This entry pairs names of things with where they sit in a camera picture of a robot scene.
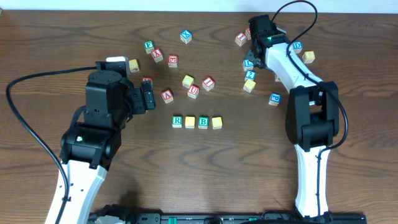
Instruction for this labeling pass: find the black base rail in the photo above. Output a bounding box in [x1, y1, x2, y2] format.
[87, 212, 367, 224]

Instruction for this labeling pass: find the yellow block below 2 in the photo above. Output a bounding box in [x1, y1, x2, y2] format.
[243, 79, 256, 93]

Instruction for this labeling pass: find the blue P block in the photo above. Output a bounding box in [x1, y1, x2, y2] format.
[269, 93, 281, 106]

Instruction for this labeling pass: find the blue L block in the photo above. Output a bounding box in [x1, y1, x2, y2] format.
[243, 59, 254, 72]

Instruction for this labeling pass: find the green R block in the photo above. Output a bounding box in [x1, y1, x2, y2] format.
[172, 116, 183, 128]

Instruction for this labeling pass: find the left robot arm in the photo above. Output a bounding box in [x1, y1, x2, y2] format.
[45, 70, 155, 223]

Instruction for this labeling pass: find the green F block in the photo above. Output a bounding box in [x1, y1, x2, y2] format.
[144, 40, 155, 54]

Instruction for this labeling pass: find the blue 2 block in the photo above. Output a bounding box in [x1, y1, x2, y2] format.
[244, 70, 256, 82]

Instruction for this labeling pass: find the yellow O block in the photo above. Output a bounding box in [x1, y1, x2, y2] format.
[211, 116, 223, 129]
[185, 116, 195, 129]

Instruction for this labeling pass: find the red U block left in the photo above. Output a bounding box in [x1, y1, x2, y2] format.
[142, 77, 153, 85]

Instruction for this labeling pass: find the yellow 8 block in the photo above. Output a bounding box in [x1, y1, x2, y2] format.
[302, 51, 316, 64]

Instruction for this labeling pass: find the red I block centre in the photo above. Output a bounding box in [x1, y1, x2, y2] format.
[202, 77, 215, 91]

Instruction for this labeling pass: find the yellow block left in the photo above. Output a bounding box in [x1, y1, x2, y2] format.
[129, 59, 139, 73]

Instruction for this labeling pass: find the red A block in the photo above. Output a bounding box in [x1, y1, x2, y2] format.
[161, 89, 174, 103]

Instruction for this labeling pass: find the blue D block top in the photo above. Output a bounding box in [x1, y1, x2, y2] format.
[292, 41, 303, 54]

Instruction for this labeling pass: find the blue X block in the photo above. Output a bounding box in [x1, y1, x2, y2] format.
[180, 30, 192, 44]

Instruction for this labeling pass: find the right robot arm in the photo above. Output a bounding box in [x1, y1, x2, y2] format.
[246, 14, 339, 222]

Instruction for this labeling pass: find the red u block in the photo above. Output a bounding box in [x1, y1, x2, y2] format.
[187, 85, 200, 99]
[142, 77, 153, 85]

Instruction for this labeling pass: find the yellow C block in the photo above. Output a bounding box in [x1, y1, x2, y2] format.
[182, 75, 194, 88]

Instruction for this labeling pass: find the green B block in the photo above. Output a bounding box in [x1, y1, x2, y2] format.
[198, 116, 209, 129]

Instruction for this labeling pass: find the red E block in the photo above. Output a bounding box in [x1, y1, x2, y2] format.
[168, 55, 178, 68]

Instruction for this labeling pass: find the red X block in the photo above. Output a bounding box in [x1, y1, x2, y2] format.
[150, 49, 164, 63]

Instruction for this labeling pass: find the red N block top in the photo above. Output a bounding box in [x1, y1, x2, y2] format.
[245, 28, 251, 40]

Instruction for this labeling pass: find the red I block top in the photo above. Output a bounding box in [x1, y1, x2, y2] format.
[235, 32, 248, 47]

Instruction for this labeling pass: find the red i block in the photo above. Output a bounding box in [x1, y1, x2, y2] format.
[202, 77, 215, 91]
[235, 32, 248, 47]

